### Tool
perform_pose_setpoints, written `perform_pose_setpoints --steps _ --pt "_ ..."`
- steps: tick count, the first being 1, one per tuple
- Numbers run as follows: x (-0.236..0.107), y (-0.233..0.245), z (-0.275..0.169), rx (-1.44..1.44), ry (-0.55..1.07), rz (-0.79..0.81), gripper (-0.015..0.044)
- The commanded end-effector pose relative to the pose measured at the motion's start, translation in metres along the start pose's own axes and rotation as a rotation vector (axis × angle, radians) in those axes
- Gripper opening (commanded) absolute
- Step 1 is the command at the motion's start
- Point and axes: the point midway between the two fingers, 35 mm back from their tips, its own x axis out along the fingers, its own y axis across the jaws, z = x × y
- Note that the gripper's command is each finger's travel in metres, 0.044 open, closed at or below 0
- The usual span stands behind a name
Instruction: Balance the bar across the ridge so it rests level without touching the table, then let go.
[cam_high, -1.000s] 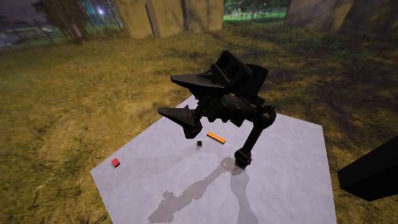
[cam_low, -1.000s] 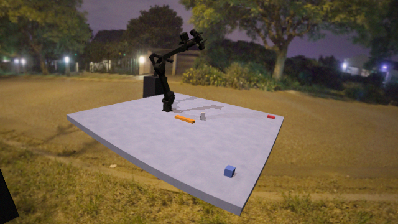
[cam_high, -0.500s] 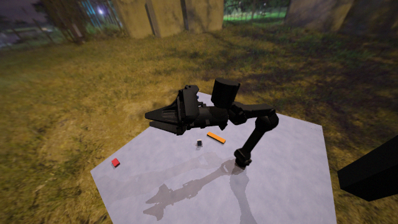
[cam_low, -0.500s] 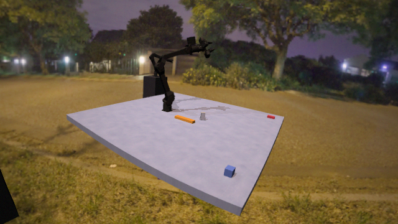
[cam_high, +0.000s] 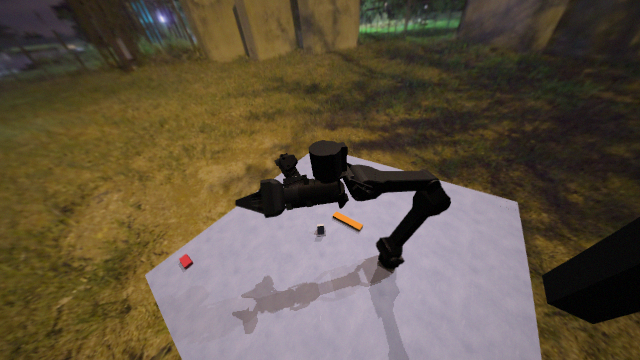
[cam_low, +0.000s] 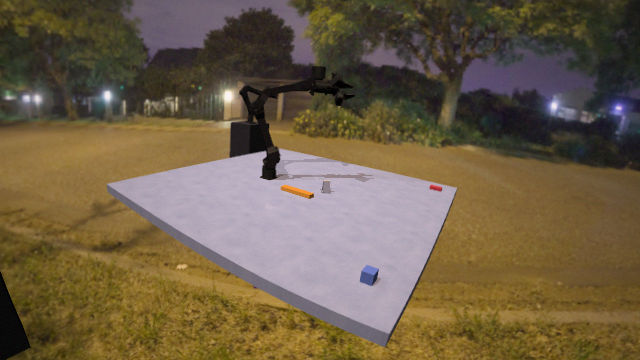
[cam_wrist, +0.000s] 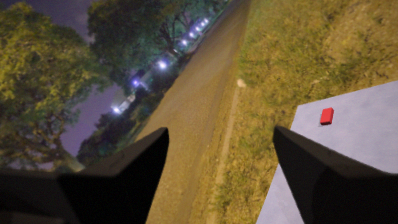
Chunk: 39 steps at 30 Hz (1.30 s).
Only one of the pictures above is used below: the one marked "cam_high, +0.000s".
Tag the red rectangular block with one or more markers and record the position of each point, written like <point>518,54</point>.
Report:
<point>186,261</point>

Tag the orange bar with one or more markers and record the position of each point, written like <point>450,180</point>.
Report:
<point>353,224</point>

